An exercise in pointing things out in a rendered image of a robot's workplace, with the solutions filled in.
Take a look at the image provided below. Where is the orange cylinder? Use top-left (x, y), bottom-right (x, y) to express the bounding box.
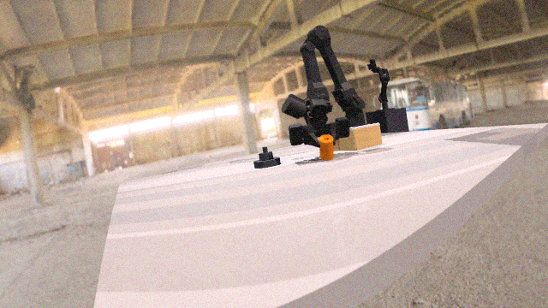
top-left (319, 135), bottom-right (334, 161)

